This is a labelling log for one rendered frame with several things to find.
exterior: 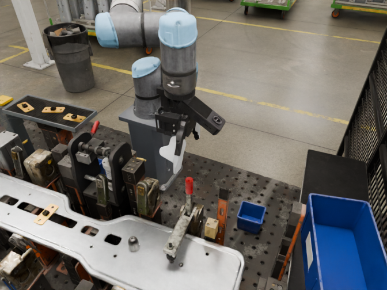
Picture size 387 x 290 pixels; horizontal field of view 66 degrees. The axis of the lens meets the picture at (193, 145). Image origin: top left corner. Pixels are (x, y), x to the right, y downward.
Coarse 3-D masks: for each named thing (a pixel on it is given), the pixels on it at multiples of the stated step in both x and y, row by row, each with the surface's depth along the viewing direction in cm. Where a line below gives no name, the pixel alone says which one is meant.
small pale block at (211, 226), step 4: (208, 220) 91; (212, 220) 91; (216, 220) 91; (208, 224) 90; (212, 224) 90; (216, 224) 90; (208, 228) 90; (212, 228) 89; (216, 228) 90; (204, 232) 92; (208, 232) 91; (212, 232) 90; (216, 232) 92; (204, 236) 93; (208, 236) 92; (212, 236) 91; (208, 240) 94; (212, 240) 93
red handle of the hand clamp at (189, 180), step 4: (188, 180) 84; (192, 180) 84; (188, 184) 84; (192, 184) 85; (188, 188) 85; (192, 188) 86; (188, 192) 86; (192, 192) 87; (188, 196) 88; (188, 200) 89; (188, 204) 90; (188, 208) 92; (188, 212) 93
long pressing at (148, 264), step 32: (0, 192) 108; (32, 192) 108; (0, 224) 98; (32, 224) 97; (96, 224) 97; (128, 224) 97; (160, 224) 97; (96, 256) 89; (128, 256) 89; (160, 256) 89; (192, 256) 89; (224, 256) 89; (128, 288) 82; (160, 288) 81; (192, 288) 81; (224, 288) 81
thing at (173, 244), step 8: (184, 208) 93; (184, 216) 91; (192, 216) 91; (176, 224) 89; (184, 224) 89; (176, 232) 87; (184, 232) 87; (168, 240) 85; (176, 240) 85; (168, 248) 82; (176, 248) 83; (168, 256) 85
